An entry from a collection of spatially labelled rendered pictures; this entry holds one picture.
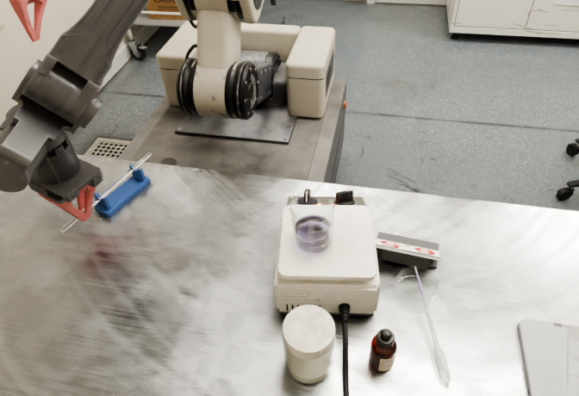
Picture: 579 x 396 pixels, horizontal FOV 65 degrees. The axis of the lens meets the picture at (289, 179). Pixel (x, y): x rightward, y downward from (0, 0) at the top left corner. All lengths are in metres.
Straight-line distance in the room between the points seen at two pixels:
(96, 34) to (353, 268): 0.41
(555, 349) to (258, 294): 0.37
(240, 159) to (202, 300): 0.85
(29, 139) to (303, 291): 0.37
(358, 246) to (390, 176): 1.37
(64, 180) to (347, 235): 0.40
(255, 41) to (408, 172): 0.82
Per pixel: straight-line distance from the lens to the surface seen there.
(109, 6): 0.59
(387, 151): 2.07
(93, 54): 0.60
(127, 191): 0.83
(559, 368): 0.65
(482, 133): 2.28
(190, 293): 0.67
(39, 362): 0.69
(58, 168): 0.70
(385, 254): 0.67
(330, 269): 0.56
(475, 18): 3.00
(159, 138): 1.62
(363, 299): 0.59
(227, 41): 1.34
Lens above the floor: 1.29
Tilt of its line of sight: 42 degrees down
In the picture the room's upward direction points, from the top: 3 degrees counter-clockwise
